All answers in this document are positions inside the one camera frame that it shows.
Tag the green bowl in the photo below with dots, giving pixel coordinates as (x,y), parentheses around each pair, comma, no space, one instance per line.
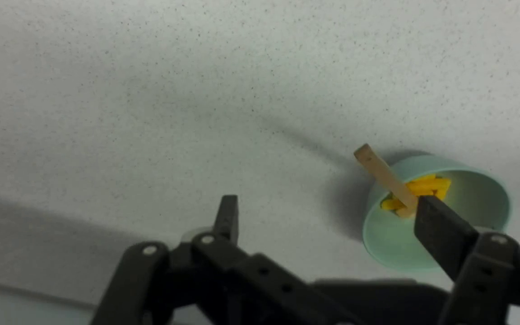
(482,199)

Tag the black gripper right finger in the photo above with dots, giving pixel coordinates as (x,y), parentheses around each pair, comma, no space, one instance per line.
(482,271)

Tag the yellow food stick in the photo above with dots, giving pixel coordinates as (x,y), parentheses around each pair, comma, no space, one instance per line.
(390,205)
(431,185)

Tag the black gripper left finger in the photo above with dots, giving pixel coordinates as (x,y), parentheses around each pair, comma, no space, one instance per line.
(169,282)

